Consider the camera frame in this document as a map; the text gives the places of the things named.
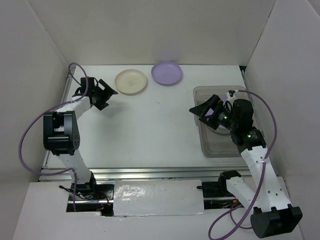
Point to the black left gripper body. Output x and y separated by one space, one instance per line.
102 97

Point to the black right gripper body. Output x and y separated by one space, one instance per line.
221 116

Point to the cream plate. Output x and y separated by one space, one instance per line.
130 81

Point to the purple plate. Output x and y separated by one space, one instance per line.
166 73
218 109

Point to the blue plate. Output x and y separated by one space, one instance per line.
220 131

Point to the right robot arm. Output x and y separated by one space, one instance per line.
270 211

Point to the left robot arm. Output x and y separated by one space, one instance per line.
61 135

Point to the clear plastic bin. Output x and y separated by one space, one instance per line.
214 145

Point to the white cover plate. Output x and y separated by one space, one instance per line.
158 198

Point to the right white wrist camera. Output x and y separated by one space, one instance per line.
231 96

